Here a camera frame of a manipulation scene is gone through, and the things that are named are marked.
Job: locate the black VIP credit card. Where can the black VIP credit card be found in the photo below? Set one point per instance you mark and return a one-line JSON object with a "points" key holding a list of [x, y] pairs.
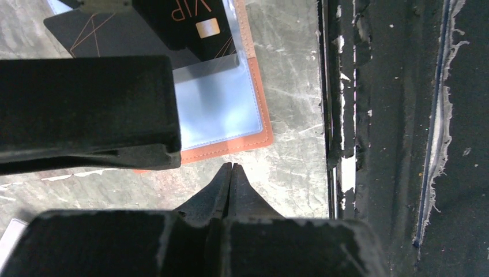
{"points": [[188, 32]]}

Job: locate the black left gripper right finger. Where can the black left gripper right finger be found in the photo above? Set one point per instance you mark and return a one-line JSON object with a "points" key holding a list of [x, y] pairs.
{"points": [[257, 241]]}

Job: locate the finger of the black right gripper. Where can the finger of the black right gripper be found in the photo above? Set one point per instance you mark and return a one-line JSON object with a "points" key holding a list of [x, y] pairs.
{"points": [[110, 112]]}

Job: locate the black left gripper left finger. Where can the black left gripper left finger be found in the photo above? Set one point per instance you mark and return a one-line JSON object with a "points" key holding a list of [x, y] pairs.
{"points": [[116, 242]]}

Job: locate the white silver card stack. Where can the white silver card stack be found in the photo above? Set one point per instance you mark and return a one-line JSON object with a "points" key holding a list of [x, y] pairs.
{"points": [[10, 237]]}

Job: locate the brown leather card holder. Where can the brown leather card holder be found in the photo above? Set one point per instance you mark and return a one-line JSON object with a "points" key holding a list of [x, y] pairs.
{"points": [[223, 112]]}

